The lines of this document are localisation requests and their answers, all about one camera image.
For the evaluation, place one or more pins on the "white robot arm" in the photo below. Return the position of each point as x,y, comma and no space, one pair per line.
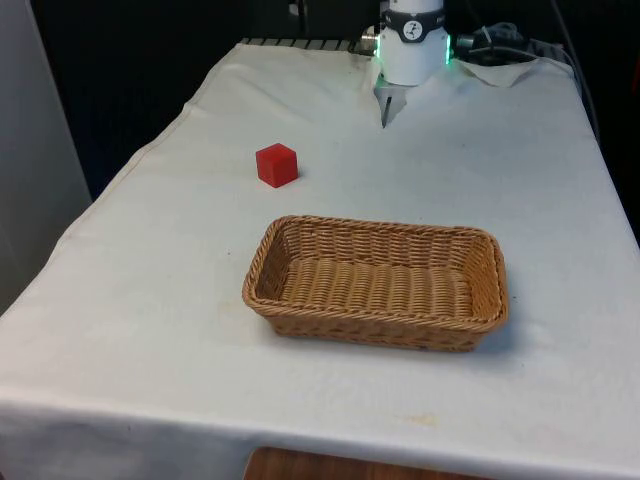
407,55

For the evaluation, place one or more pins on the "brown wicker basket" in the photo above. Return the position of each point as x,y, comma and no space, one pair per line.
380,290

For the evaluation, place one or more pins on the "red cube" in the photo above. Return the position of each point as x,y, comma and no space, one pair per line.
275,165

